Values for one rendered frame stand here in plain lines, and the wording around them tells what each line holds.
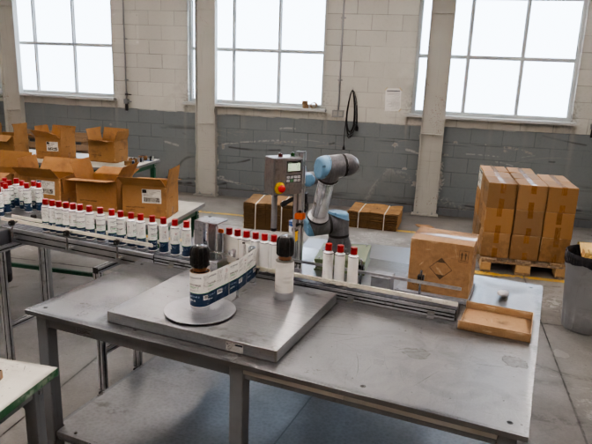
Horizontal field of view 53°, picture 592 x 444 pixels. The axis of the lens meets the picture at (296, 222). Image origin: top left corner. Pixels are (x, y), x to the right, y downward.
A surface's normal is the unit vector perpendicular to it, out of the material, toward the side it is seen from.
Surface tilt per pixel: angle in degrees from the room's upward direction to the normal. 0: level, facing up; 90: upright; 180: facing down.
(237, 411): 90
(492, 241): 87
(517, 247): 90
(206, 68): 90
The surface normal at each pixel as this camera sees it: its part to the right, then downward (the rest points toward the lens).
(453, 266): -0.37, 0.22
